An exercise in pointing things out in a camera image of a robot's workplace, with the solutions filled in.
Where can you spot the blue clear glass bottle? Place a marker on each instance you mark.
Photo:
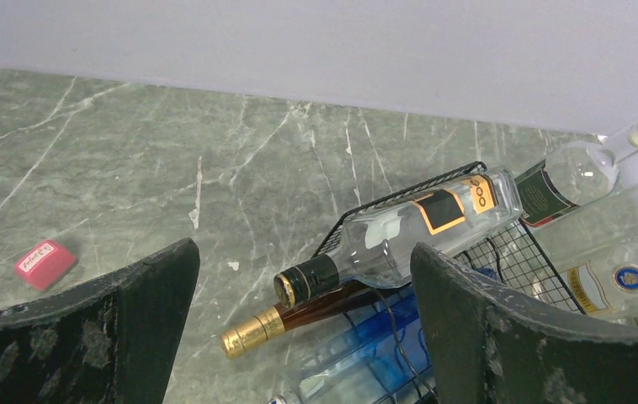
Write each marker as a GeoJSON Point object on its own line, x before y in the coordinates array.
{"type": "Point", "coordinates": [381, 358]}

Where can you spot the dark red gold-capped bottle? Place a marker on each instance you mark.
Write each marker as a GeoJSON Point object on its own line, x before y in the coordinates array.
{"type": "Point", "coordinates": [277, 319]}

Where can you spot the pink rectangular eraser block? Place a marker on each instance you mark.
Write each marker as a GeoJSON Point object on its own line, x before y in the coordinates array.
{"type": "Point", "coordinates": [45, 264]}

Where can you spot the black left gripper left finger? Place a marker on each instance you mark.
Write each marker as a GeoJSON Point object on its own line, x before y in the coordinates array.
{"type": "Point", "coordinates": [112, 339]}

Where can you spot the frosted clear slim bottle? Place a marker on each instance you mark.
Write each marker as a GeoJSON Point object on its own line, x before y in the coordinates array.
{"type": "Point", "coordinates": [574, 175]}

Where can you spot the clear bottle orange black label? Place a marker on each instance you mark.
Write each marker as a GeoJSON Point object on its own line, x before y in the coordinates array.
{"type": "Point", "coordinates": [375, 246]}

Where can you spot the clear bottle white label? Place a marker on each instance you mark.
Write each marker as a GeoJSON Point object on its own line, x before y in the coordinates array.
{"type": "Point", "coordinates": [595, 251]}

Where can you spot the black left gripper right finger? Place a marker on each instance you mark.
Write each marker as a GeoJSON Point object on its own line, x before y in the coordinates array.
{"type": "Point", "coordinates": [489, 343]}

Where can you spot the black wire wine rack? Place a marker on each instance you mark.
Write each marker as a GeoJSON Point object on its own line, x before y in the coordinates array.
{"type": "Point", "coordinates": [509, 256]}

